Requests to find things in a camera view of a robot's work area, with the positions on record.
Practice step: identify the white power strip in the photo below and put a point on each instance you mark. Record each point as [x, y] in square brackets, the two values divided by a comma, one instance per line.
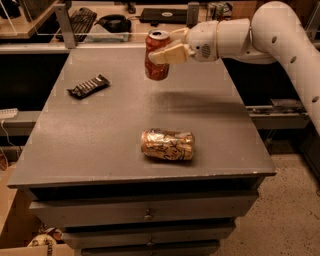
[8, 113]

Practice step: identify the left grey metal bracket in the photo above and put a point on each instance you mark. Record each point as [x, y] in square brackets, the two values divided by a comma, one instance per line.
[65, 25]

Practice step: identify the red coke can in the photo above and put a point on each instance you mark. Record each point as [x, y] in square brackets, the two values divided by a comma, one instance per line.
[155, 40]

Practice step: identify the grey drawer cabinet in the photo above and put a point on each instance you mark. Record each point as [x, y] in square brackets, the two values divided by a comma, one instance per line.
[85, 173]

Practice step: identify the chocolate rxbar wrapper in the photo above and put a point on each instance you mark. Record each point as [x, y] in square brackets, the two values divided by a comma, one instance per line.
[89, 87]

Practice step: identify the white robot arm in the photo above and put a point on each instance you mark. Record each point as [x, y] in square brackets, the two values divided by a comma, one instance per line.
[274, 33]

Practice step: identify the black keyboard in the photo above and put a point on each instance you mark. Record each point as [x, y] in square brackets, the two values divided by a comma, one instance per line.
[81, 22]

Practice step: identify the gold crushed soda can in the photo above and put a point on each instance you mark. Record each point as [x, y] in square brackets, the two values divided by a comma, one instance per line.
[167, 145]

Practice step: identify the drawer knob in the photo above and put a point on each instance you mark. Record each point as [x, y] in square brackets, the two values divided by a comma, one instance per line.
[150, 242]
[148, 216]

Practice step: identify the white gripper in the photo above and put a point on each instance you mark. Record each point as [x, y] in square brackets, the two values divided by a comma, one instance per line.
[202, 41]

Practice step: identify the grey metal bracket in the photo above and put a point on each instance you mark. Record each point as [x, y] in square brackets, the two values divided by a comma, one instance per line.
[65, 25]
[192, 14]

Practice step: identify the black laptop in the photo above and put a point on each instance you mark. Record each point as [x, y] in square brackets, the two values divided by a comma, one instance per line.
[170, 16]

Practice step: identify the middle grey metal bracket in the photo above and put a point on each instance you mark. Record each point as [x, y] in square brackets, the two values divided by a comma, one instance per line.
[192, 14]

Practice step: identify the top drawer knob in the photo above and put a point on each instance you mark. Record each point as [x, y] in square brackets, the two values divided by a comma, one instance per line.
[148, 216]

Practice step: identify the black headphones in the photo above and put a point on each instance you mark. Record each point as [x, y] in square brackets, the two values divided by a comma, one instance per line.
[115, 23]

